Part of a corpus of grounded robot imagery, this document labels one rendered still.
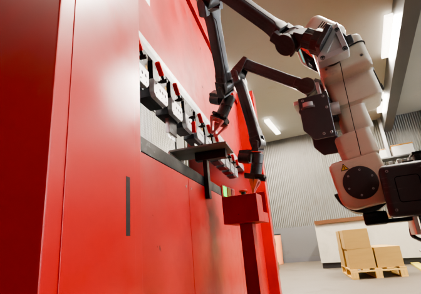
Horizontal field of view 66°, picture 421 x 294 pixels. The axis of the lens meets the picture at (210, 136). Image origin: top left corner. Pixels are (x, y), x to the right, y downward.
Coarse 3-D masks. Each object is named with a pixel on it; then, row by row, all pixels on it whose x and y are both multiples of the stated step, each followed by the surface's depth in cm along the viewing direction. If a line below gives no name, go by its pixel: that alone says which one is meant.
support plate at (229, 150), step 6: (204, 144) 144; (210, 144) 143; (216, 144) 142; (222, 144) 143; (228, 144) 146; (174, 150) 146; (180, 150) 146; (186, 150) 147; (192, 150) 148; (198, 150) 149; (204, 150) 149; (228, 150) 153; (180, 156) 155; (186, 156) 156; (192, 156) 157
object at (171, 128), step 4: (168, 120) 156; (172, 120) 161; (168, 124) 156; (172, 124) 160; (176, 124) 166; (168, 128) 155; (172, 128) 159; (176, 128) 165; (168, 132) 154; (172, 132) 158; (176, 132) 163; (168, 136) 154; (172, 136) 160; (176, 136) 162
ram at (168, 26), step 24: (144, 0) 140; (168, 0) 176; (144, 24) 136; (168, 24) 169; (192, 24) 226; (144, 48) 132; (168, 48) 163; (192, 48) 214; (192, 72) 204; (192, 96) 195; (240, 144) 367; (240, 168) 349
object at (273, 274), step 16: (240, 112) 386; (256, 112) 402; (240, 128) 380; (192, 160) 383; (224, 176) 368; (240, 176) 364; (272, 224) 357; (272, 240) 335; (272, 256) 331; (272, 272) 327; (272, 288) 322
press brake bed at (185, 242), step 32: (160, 192) 96; (192, 192) 127; (160, 224) 92; (192, 224) 120; (224, 224) 172; (256, 224) 305; (160, 256) 89; (192, 256) 115; (224, 256) 161; (160, 288) 86; (192, 288) 109; (224, 288) 151
